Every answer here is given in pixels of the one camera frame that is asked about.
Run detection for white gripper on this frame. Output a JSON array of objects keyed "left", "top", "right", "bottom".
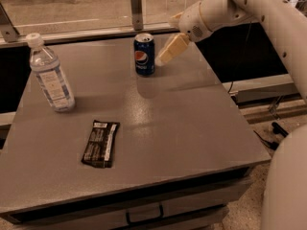
[{"left": 155, "top": 2, "right": 212, "bottom": 66}]

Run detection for blue pepsi can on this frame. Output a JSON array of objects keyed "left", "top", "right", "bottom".
[{"left": 133, "top": 33, "right": 154, "bottom": 76}]

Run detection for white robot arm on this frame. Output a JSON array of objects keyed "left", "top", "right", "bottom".
[{"left": 155, "top": 0, "right": 307, "bottom": 230}]

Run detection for black rxbar chocolate wrapper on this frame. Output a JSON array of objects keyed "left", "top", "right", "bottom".
[{"left": 82, "top": 120, "right": 120, "bottom": 169}]

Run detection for grey drawer cabinet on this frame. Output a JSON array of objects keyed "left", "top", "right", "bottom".
[{"left": 0, "top": 38, "right": 270, "bottom": 230}]

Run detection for clear plastic water bottle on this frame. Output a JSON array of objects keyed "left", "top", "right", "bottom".
[{"left": 26, "top": 33, "right": 75, "bottom": 112}]

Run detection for black power adapter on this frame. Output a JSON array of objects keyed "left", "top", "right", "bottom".
[{"left": 269, "top": 142, "right": 279, "bottom": 150}]

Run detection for middle metal railing bracket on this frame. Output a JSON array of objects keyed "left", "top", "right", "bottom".
[{"left": 130, "top": 0, "right": 143, "bottom": 31}]

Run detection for metal railing bracket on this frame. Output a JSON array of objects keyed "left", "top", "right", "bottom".
[
  {"left": 0, "top": 3, "right": 19, "bottom": 43},
  {"left": 130, "top": 0, "right": 143, "bottom": 31}
]

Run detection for left metal railing bracket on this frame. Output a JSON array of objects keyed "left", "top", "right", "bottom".
[{"left": 0, "top": 3, "right": 19, "bottom": 43}]

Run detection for black drawer handle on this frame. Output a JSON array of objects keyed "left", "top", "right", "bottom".
[{"left": 125, "top": 203, "right": 164, "bottom": 226}]

